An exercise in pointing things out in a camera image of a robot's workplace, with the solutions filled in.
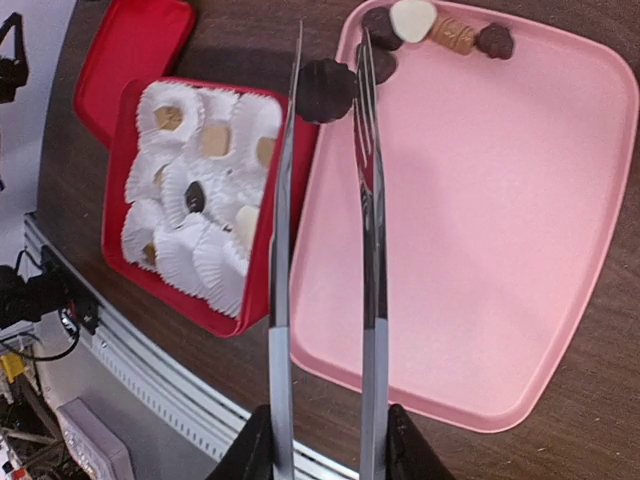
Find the dark chocolate tray left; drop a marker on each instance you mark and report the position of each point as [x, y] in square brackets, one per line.
[384, 42]

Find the white paper liner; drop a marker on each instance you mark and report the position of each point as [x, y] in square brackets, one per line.
[198, 254]

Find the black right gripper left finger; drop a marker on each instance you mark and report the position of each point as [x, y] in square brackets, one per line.
[250, 455]

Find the white heart chocolate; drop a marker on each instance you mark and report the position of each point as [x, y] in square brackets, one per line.
[412, 19]

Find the aluminium front rail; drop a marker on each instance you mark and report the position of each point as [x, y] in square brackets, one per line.
[173, 393]

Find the red tin box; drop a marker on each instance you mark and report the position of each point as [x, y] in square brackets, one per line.
[122, 145]

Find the brown roll chocolate top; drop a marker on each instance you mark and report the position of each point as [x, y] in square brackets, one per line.
[453, 34]

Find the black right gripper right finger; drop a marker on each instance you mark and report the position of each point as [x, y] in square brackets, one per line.
[409, 455]

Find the white oval chocolate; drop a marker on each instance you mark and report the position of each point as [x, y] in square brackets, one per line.
[245, 225]

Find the dark flower chocolate top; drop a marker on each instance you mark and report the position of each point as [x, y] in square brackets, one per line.
[495, 41]

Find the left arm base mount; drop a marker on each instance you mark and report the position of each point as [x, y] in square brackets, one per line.
[54, 288]

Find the pink plastic tray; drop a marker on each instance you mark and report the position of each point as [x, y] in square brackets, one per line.
[504, 181]

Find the red tin lid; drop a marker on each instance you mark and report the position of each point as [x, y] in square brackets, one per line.
[136, 39]

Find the dark round chocolate top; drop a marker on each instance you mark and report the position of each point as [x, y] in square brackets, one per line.
[326, 90]

